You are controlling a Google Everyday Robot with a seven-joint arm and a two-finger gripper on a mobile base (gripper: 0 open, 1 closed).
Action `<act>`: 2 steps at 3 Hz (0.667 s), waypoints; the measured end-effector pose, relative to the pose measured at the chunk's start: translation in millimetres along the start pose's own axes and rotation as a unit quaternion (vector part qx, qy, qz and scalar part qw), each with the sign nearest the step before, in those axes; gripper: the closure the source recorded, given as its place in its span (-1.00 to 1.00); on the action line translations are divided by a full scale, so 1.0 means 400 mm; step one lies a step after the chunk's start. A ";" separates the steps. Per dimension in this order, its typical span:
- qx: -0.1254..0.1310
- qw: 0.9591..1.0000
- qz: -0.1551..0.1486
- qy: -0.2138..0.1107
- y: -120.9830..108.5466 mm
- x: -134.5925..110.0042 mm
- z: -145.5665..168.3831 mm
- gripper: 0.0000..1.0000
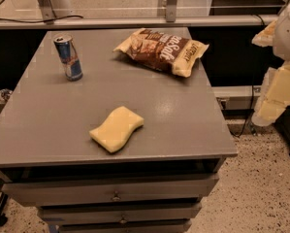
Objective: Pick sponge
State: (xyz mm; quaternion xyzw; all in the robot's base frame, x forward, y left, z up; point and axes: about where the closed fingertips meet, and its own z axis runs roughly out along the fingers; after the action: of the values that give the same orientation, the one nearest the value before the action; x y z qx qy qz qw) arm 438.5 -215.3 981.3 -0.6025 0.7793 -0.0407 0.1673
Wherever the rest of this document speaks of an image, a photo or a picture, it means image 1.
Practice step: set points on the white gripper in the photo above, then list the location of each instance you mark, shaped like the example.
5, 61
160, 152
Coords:
288, 33

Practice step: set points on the yellow sponge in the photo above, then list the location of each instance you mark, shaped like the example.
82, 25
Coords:
116, 129

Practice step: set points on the brown snack bag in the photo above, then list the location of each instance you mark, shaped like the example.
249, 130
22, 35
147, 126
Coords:
163, 52

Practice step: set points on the top drawer knob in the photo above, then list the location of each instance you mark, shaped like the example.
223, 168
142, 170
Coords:
116, 197

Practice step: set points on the drawer knob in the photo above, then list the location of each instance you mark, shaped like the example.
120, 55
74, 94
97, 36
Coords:
116, 197
123, 220

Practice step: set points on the blue silver energy drink can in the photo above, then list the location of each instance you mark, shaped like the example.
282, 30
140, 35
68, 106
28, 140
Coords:
66, 49

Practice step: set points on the grey drawer cabinet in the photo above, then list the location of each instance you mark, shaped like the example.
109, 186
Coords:
122, 150

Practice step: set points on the metal frame rail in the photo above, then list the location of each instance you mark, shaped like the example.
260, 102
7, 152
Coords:
159, 22

